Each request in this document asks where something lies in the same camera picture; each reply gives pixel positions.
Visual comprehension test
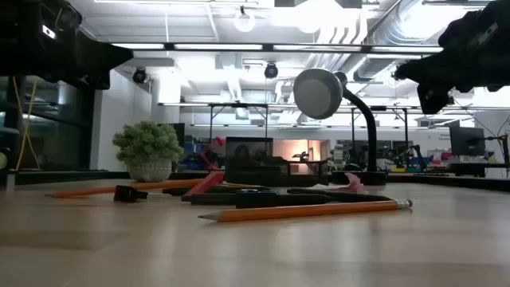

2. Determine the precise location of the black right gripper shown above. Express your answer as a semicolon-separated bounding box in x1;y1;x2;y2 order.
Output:
394;0;510;115

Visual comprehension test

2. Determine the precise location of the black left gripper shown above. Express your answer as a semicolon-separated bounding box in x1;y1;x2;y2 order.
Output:
0;0;135;91

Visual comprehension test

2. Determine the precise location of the orange pencil with eraser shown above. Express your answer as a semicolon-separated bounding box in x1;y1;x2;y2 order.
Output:
198;199;414;223
45;178;208;199

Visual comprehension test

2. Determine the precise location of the black pen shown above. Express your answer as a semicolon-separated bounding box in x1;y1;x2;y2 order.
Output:
162;185;272;196
286;187;395;202
181;190;332;209

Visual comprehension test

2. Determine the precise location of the black mesh desk organizer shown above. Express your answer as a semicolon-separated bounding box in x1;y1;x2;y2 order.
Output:
224;136;330;187

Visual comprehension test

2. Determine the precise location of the black computer monitor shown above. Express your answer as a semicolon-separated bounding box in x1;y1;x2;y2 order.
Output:
449;126;486;157

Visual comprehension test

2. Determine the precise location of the green plant in white pot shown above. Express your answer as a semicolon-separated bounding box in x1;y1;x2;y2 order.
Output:
112;120;185;183

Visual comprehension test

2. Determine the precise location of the black gooseneck desk lamp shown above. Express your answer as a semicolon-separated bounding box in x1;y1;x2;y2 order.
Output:
292;67;387;187

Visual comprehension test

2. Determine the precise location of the overhead beam with light strips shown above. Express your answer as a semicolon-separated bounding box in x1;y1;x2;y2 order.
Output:
111;42;443;55

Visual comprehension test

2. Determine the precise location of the red background fixture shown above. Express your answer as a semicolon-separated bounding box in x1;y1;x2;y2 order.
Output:
198;136;227;171

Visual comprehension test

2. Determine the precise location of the yellow cable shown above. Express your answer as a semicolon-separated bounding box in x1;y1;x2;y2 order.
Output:
11;75;41;172

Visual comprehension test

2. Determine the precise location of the black background workstation frame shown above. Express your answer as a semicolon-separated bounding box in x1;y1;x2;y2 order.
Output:
158;102;411;140

